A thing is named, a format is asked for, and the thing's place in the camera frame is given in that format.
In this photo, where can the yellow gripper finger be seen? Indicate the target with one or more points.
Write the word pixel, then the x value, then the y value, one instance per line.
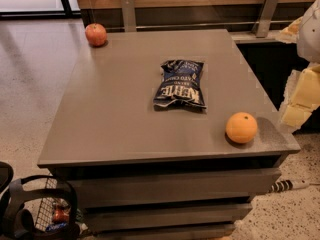
pixel 290 33
pixel 301 96

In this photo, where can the striped cable plug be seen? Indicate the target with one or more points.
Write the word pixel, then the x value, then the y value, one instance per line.
pixel 287 185

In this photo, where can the left metal bracket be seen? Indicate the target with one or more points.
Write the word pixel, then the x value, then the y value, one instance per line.
pixel 128 15

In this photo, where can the grey drawer cabinet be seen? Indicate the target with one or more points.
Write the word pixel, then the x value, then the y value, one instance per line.
pixel 142 173

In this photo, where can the black wire basket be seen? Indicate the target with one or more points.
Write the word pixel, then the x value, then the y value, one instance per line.
pixel 27 205

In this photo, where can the red snack in basket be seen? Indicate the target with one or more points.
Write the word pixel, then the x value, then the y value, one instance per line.
pixel 60 215

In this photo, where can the right metal bracket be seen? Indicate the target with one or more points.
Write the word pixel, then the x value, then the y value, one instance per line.
pixel 262 25

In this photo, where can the blue kettle chips bag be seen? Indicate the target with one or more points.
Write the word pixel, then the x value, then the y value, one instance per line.
pixel 180 84

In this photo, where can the red apple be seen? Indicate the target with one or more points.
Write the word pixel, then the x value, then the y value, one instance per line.
pixel 96 34

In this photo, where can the orange fruit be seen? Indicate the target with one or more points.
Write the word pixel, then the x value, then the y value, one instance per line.
pixel 241 127

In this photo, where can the metal bracket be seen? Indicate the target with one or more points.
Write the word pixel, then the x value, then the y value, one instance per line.
pixel 262 25
pixel 128 15

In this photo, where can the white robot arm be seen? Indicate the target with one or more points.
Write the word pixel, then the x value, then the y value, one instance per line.
pixel 308 41

